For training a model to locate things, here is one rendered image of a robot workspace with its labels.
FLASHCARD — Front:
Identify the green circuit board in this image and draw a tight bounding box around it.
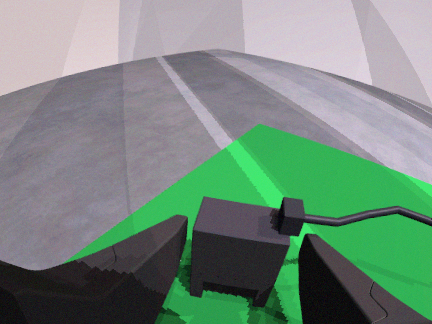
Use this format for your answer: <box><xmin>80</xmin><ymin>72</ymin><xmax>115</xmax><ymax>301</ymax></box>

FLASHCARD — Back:
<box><xmin>67</xmin><ymin>123</ymin><xmax>432</xmax><ymax>324</ymax></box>

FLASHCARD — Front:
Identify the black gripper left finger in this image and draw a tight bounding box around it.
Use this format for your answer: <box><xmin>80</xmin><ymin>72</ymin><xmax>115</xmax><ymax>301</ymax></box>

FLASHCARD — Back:
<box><xmin>0</xmin><ymin>214</ymin><xmax>188</xmax><ymax>324</ymax></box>

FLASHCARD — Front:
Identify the dark grey connector plug with cable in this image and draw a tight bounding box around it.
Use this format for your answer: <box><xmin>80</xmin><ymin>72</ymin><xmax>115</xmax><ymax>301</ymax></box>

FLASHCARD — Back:
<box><xmin>189</xmin><ymin>197</ymin><xmax>432</xmax><ymax>307</ymax></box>

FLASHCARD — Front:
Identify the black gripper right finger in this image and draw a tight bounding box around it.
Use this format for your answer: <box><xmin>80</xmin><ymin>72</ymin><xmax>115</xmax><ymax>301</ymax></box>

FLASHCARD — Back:
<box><xmin>297</xmin><ymin>233</ymin><xmax>432</xmax><ymax>324</ymax></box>

